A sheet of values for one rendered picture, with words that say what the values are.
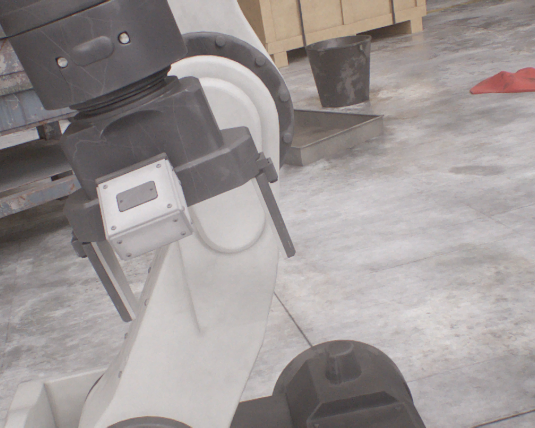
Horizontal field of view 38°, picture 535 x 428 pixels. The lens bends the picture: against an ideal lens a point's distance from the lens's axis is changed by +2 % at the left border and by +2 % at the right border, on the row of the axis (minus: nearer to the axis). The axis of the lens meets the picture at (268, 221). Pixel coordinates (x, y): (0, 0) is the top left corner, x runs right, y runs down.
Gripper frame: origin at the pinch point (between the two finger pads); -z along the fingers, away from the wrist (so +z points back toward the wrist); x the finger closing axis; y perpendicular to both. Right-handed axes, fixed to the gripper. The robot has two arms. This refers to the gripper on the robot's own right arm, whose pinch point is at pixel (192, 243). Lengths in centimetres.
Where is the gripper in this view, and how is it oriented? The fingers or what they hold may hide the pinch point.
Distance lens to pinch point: 48.8
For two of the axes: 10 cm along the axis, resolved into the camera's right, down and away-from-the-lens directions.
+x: 9.3, -3.7, -0.2
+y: -1.1, -3.2, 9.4
